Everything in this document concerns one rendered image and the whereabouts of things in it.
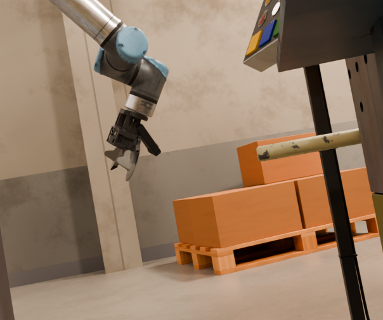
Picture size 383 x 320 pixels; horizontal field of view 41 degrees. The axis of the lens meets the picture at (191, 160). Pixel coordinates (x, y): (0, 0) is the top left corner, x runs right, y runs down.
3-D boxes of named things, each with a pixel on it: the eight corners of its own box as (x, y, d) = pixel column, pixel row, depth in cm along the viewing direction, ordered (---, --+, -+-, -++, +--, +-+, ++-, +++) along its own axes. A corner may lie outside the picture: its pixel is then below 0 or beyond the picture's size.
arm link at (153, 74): (137, 54, 161) (167, 66, 164) (123, 92, 161) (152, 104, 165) (145, 53, 152) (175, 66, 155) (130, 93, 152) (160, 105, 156)
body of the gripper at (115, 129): (104, 143, 160) (118, 106, 160) (129, 151, 164) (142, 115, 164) (112, 147, 153) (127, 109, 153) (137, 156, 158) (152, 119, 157)
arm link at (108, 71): (106, 33, 147) (146, 51, 151) (96, 46, 157) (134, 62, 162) (97, 63, 145) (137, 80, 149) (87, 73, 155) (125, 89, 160)
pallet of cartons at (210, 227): (338, 227, 446) (321, 134, 450) (411, 235, 337) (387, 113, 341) (173, 260, 423) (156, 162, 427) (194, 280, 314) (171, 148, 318)
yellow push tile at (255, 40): (254, 49, 174) (260, 29, 176) (245, 55, 181) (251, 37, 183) (259, 51, 175) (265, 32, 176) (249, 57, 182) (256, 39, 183)
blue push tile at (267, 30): (268, 39, 165) (275, 19, 167) (258, 46, 172) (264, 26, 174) (273, 42, 165) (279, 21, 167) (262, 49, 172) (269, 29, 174)
